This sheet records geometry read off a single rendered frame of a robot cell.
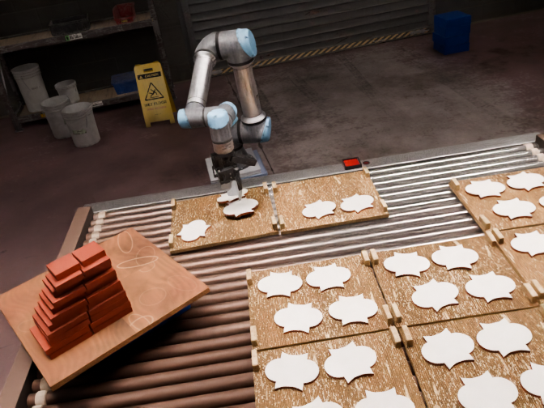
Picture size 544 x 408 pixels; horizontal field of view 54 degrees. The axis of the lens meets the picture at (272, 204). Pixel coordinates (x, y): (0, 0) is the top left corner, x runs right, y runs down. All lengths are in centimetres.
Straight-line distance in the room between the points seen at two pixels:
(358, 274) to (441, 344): 37
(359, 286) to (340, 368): 34
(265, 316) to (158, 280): 36
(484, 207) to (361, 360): 85
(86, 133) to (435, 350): 454
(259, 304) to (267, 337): 14
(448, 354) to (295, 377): 40
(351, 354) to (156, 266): 69
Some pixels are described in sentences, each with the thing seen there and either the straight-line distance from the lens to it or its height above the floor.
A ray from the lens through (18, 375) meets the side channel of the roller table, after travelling 177.
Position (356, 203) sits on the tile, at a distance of 209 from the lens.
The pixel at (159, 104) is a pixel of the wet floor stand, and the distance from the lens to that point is 560.
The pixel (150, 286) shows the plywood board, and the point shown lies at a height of 104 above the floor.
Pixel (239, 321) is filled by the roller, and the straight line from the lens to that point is 171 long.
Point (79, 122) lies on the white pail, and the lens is 551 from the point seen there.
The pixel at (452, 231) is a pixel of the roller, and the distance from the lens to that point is 199.
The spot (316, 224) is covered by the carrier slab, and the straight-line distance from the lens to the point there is 200.
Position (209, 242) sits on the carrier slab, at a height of 94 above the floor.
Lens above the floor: 208
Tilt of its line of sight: 32 degrees down
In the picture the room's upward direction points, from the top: 9 degrees counter-clockwise
